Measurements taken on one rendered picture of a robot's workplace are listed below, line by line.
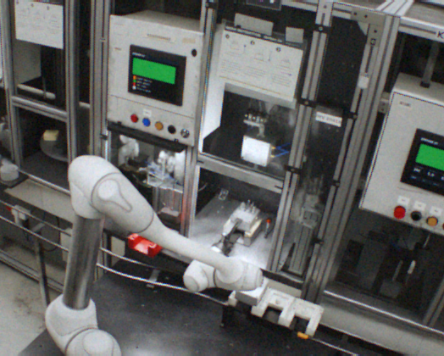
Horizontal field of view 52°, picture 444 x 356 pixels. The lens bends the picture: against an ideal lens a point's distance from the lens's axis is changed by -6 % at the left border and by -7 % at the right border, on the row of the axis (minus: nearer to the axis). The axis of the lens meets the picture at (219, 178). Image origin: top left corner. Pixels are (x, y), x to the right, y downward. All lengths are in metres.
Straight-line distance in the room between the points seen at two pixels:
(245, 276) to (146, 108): 0.78
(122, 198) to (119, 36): 0.81
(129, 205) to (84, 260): 0.34
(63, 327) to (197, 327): 0.61
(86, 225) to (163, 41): 0.75
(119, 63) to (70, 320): 1.01
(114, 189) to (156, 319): 0.90
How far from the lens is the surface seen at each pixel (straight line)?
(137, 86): 1.93
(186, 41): 1.80
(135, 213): 1.38
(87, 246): 1.59
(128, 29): 1.93
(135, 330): 2.07
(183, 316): 2.13
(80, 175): 1.49
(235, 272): 1.71
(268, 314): 1.98
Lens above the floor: 2.23
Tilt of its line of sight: 30 degrees down
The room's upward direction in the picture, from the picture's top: 8 degrees clockwise
